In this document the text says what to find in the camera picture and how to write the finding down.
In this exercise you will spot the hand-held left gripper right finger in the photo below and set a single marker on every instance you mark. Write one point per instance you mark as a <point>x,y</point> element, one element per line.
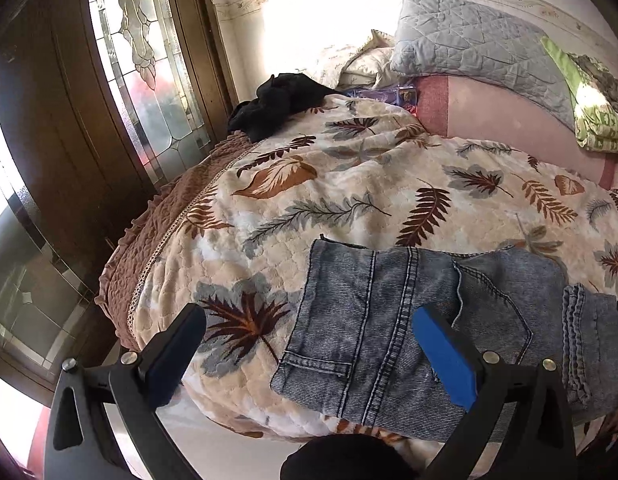
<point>446,355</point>

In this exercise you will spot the leaf print blanket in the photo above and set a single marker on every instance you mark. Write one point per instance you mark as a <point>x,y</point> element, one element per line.
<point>349,180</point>

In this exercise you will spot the black cloth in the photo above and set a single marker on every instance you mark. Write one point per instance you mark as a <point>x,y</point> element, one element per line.
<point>279,102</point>

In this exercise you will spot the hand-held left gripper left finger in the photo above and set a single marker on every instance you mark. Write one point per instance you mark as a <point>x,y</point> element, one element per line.
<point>185,332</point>

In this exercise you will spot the wooden stained glass door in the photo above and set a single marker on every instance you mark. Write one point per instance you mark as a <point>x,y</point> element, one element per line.
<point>64,110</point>

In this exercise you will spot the brown ruffled bed cover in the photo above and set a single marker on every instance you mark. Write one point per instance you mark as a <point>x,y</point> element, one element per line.
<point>154,230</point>

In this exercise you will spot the green printed quilt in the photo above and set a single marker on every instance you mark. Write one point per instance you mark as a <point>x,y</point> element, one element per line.
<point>601,120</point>

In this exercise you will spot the grey quilted pillow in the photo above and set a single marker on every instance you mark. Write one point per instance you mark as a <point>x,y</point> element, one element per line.
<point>469,45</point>

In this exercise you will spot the cream floral pillow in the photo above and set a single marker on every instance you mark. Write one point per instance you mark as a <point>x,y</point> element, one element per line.
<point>361,62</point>

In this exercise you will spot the blue denim pants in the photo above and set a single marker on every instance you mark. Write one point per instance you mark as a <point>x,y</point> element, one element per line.
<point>369,320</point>

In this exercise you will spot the grey crumpled cloth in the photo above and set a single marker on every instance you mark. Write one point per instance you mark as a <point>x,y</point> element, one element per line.
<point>601,77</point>

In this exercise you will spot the clear plastic packet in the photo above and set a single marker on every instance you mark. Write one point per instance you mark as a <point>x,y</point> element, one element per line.
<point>384,96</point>

